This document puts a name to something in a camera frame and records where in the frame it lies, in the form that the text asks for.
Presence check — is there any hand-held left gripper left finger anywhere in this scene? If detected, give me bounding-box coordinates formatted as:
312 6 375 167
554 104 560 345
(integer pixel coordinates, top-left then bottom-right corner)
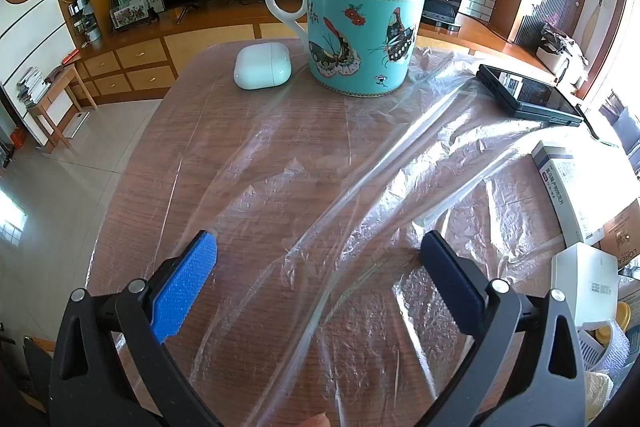
49 230 224 427

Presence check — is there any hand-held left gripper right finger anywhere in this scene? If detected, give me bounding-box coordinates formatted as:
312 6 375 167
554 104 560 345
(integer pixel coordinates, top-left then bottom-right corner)
420 230 587 427

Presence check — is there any brown cardboard box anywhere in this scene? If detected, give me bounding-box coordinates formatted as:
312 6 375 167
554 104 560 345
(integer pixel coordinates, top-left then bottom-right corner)
602 199 640 270

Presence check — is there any plain white box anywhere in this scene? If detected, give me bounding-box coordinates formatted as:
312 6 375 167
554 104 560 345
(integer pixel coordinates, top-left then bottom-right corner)
551 242 620 329

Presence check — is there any white box with blue label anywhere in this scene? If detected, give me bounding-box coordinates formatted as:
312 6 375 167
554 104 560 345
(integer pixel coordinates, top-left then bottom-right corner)
531 139 608 247

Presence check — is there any white plastic basket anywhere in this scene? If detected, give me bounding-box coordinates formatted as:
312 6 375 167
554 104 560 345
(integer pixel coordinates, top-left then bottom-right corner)
575 319 632 373

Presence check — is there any clear plastic sheet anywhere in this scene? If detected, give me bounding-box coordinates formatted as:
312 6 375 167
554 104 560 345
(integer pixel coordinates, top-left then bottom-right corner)
115 42 626 427

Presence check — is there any yellow plastic cap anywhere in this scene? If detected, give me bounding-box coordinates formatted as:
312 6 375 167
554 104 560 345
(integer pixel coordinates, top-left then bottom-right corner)
616 301 640 334

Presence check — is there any black smartphone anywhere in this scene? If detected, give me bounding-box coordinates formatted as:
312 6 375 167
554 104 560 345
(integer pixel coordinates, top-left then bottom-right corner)
475 64 585 126

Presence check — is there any small wooden side table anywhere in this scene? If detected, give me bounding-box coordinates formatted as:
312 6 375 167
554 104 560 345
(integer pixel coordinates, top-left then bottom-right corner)
26 63 98 150

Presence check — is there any white earbuds case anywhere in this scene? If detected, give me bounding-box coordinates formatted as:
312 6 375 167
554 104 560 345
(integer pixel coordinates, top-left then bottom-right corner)
233 42 292 90

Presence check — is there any wooden television cabinet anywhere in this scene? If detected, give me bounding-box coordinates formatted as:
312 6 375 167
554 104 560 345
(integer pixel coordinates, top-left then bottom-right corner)
65 9 551 108

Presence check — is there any turquoise butterfly mug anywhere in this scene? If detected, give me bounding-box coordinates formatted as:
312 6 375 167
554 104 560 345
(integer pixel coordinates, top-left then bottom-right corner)
265 0 427 99

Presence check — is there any stack of magazines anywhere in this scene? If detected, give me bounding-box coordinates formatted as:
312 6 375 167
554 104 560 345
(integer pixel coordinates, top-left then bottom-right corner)
16 67 51 108

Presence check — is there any grey and black bag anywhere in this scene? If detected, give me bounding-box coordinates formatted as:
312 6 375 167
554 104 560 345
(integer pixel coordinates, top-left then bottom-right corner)
536 22 590 75

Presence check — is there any flower picture frame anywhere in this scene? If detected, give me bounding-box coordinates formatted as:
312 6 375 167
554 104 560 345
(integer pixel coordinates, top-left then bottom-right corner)
110 3 153 29

